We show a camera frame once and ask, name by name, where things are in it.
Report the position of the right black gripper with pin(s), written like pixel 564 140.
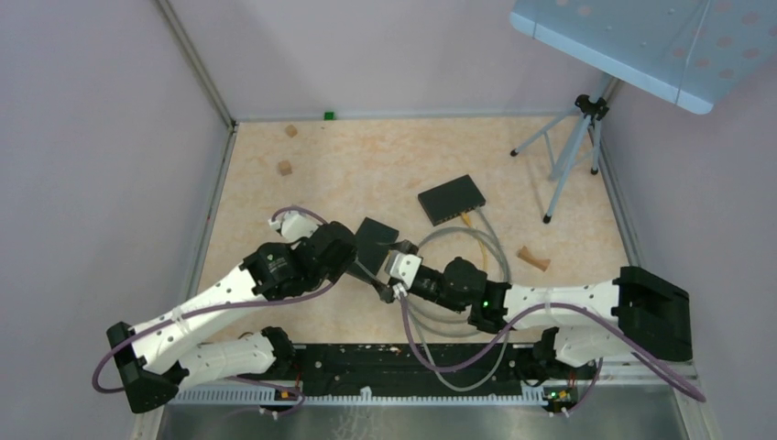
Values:
pixel 386 291

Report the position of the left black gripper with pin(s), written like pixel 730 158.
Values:
pixel 339 270

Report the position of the black network switch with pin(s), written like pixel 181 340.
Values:
pixel 449 200
pixel 372 239

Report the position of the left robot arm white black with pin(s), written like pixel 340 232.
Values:
pixel 158 359

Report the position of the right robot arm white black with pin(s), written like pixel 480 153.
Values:
pixel 637 312

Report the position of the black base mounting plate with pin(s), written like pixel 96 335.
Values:
pixel 322 370

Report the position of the wooden cube near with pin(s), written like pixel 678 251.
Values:
pixel 285 168

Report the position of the small wooden piece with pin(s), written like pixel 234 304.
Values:
pixel 525 254

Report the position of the grey tripod stand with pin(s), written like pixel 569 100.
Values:
pixel 583 142

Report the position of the light blue perforated board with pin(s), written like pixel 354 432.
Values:
pixel 689 53

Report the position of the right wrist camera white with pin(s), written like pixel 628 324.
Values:
pixel 402 267

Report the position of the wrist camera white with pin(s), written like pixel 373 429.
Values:
pixel 402 267
pixel 293 224

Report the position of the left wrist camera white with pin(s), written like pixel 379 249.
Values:
pixel 293 224

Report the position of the white slotted cable duct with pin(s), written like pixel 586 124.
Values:
pixel 252 395

